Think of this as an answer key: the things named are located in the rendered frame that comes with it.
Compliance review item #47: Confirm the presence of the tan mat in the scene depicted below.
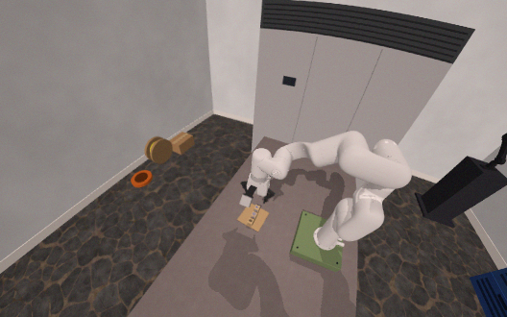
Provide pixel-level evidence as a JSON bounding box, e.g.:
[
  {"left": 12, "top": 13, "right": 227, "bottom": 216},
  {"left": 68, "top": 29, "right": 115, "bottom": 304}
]
[{"left": 237, "top": 204, "right": 270, "bottom": 232}]

